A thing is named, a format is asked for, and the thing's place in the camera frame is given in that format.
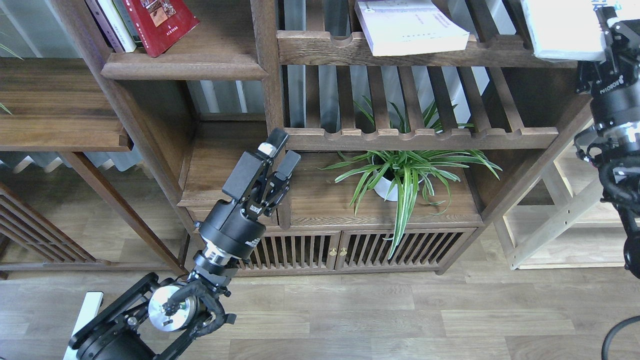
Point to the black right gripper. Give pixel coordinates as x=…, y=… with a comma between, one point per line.
x=613, y=83

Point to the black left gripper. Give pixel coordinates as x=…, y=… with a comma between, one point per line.
x=231, y=230

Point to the white book Chinese title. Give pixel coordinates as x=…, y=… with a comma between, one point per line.
x=569, y=29

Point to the red cover book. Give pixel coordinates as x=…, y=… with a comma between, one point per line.
x=160, y=23

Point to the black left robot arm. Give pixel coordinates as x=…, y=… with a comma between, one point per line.
x=158, y=320

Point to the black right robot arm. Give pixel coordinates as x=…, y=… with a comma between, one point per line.
x=612, y=142

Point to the white plant pot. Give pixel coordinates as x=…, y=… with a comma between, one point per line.
x=383, y=187

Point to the dark wooden bookshelf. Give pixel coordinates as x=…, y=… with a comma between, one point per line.
x=193, y=110

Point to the pale purple white book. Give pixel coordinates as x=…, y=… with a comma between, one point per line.
x=408, y=27

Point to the white spine book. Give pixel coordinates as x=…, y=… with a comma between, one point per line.
x=123, y=41

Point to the dark green black book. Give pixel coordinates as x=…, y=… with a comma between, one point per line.
x=125, y=16

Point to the white metal bar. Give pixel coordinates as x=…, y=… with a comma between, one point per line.
x=89, y=309

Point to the light wooden shelf frame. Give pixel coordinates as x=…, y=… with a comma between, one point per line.
x=547, y=208

